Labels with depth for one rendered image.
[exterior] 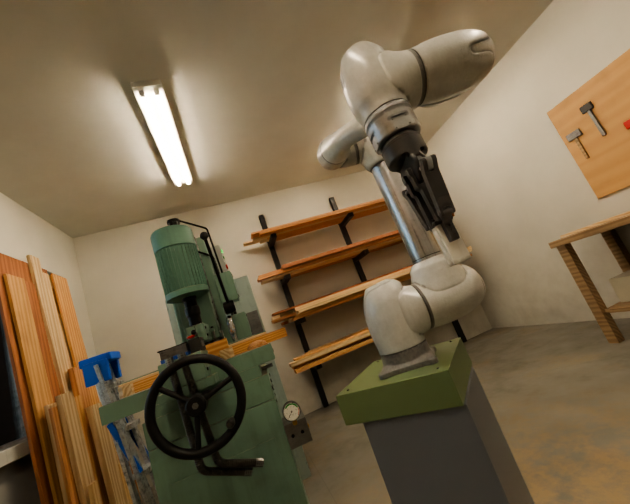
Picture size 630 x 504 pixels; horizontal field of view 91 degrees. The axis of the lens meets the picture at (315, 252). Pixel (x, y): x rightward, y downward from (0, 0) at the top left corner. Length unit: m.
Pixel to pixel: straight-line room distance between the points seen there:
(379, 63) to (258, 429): 1.15
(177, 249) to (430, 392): 1.07
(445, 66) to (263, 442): 1.20
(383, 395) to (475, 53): 0.82
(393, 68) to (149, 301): 3.62
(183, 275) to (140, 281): 2.64
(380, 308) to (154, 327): 3.18
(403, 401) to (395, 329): 0.20
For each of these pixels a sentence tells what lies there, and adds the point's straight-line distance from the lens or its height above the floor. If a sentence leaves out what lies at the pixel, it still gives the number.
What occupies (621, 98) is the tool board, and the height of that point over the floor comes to 1.67.
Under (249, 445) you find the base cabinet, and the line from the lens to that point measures 1.29.
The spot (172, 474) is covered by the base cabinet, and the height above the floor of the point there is 0.62.
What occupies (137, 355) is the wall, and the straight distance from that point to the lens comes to 3.93.
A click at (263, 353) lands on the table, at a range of 1.24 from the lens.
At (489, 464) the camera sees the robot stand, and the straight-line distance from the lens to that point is 1.00.
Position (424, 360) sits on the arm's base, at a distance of 1.00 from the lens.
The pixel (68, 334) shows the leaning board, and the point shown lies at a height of 1.51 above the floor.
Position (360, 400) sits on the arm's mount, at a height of 0.66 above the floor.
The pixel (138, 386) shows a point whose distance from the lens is 1.48.
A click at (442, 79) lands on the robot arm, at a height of 1.24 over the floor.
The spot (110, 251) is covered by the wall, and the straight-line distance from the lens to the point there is 4.21.
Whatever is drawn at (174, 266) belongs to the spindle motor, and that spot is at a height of 1.32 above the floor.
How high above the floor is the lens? 0.92
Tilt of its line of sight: 12 degrees up
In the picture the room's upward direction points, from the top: 20 degrees counter-clockwise
